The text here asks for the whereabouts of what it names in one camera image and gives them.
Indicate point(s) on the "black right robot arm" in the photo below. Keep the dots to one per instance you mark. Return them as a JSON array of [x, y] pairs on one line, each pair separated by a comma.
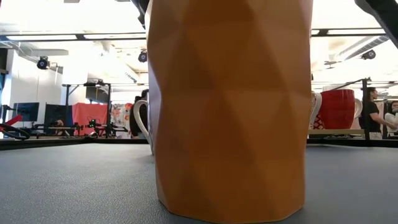
[[385, 15]]

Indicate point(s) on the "computer monitor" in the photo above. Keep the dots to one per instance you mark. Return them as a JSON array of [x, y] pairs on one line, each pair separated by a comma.
[[26, 112], [59, 112]]

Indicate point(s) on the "floral cloth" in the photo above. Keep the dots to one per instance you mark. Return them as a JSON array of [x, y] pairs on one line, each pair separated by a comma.
[[119, 115]]

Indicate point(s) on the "black background rig frame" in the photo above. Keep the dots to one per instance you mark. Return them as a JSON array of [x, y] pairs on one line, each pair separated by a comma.
[[109, 102]]

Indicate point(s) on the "black ceiling camera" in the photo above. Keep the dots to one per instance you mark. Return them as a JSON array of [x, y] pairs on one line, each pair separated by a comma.
[[368, 54], [43, 63], [142, 56]]

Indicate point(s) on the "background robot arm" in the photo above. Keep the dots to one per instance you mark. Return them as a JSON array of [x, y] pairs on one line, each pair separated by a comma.
[[92, 124]]

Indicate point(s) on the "blue-grey table mat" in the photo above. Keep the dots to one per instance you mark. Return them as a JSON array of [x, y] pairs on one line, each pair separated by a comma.
[[77, 193]]

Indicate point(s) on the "wooden shelf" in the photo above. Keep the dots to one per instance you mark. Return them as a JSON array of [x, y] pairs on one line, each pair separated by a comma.
[[335, 132]]

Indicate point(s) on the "orange faceted mug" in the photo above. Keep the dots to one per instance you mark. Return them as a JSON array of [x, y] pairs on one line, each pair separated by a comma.
[[230, 124]]

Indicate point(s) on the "white ceramic mug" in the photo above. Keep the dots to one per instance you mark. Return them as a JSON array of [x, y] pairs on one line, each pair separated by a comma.
[[136, 113]]

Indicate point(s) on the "red cloth panel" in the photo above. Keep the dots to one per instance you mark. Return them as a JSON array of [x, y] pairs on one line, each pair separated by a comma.
[[84, 113]]

